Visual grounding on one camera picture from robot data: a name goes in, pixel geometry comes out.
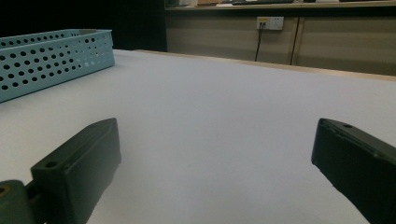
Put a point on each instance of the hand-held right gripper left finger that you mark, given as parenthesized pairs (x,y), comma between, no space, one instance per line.
(81,168)

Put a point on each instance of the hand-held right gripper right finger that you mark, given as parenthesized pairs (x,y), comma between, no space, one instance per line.
(358,168)

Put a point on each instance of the white wall socket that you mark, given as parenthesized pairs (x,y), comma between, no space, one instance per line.
(275,23)

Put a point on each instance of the light blue perforated plastic basket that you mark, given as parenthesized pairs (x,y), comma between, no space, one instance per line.
(46,82)

